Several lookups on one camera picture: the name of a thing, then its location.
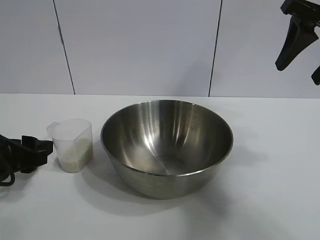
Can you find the white rice grains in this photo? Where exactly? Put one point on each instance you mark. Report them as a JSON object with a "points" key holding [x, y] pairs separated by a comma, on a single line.
{"points": [[75, 160]]}

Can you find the clear plastic measuring cup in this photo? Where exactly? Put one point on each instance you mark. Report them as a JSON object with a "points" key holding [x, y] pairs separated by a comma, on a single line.
{"points": [[72, 136]]}

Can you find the stainless steel mixing bowl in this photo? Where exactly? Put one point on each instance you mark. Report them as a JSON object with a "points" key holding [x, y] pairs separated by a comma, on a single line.
{"points": [[165, 140]]}

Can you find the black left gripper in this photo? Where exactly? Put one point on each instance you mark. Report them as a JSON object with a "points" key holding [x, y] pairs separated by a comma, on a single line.
{"points": [[27, 157]]}

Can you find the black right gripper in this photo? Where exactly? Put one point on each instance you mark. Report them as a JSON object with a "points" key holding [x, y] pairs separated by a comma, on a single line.
{"points": [[302, 7]]}

